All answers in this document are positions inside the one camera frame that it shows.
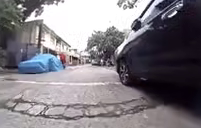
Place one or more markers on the blue covered car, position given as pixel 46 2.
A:
pixel 39 64

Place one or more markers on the overhanging tree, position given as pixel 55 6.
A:
pixel 11 11

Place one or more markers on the grey two-storey building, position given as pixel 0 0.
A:
pixel 34 41

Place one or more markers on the red vehicle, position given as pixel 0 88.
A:
pixel 62 59

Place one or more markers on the grey concrete road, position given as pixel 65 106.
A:
pixel 88 75

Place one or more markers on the large green tree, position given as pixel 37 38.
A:
pixel 104 41

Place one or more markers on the dark car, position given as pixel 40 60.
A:
pixel 161 43

